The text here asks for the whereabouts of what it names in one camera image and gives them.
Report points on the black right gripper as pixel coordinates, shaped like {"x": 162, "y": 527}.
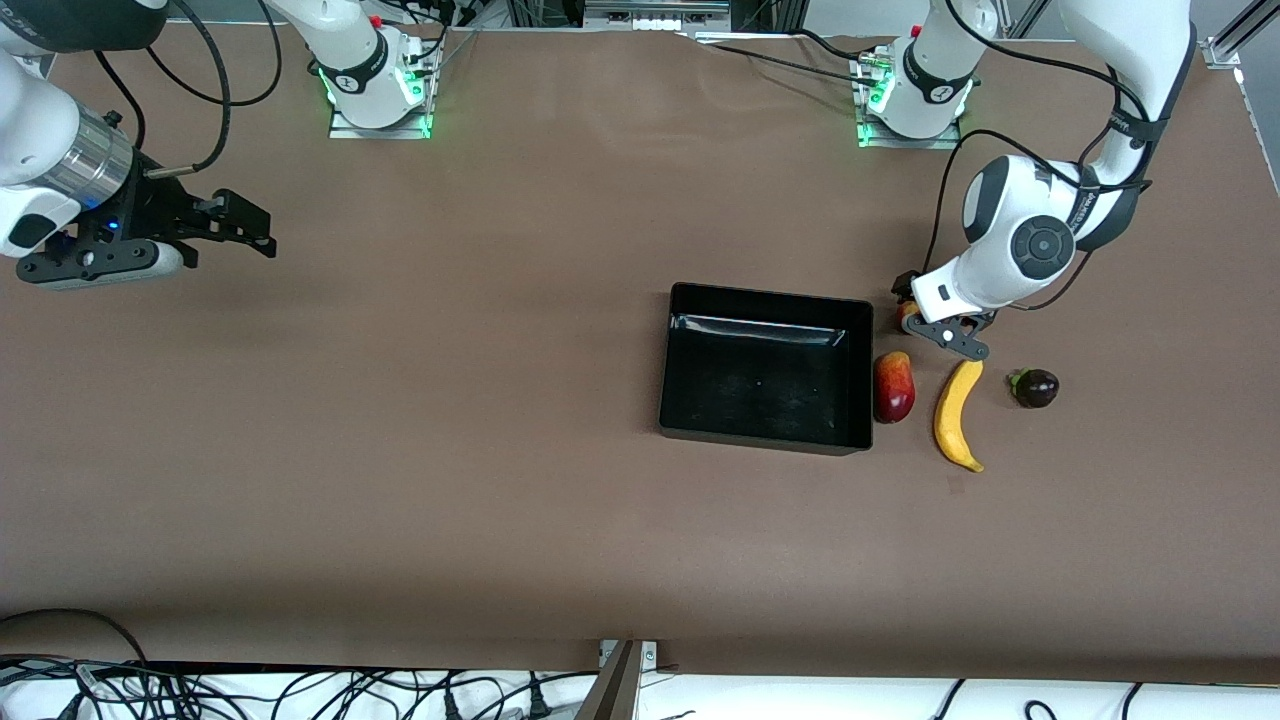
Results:
{"x": 160, "y": 212}

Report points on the red yellow apple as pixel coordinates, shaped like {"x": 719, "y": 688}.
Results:
{"x": 908, "y": 318}

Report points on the black plastic box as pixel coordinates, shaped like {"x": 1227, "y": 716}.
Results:
{"x": 760, "y": 385}

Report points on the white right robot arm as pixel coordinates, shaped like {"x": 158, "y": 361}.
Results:
{"x": 30, "y": 120}

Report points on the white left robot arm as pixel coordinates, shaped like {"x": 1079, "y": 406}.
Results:
{"x": 1040, "y": 243}

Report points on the yellow banana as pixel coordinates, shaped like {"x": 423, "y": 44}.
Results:
{"x": 955, "y": 415}

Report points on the red mango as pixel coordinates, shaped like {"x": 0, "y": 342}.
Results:
{"x": 893, "y": 388}

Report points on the dark purple mangosteen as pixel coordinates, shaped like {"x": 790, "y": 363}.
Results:
{"x": 1037, "y": 389}

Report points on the brown table mat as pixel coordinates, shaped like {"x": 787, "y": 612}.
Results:
{"x": 500, "y": 550}

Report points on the white board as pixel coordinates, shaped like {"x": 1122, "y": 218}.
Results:
{"x": 800, "y": 700}

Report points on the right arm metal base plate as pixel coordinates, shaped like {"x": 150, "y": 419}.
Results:
{"x": 345, "y": 131}

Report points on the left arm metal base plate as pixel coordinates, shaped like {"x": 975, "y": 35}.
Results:
{"x": 940, "y": 144}

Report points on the aluminium frame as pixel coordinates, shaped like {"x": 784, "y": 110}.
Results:
{"x": 650, "y": 8}

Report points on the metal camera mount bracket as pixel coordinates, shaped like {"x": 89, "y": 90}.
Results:
{"x": 615, "y": 690}

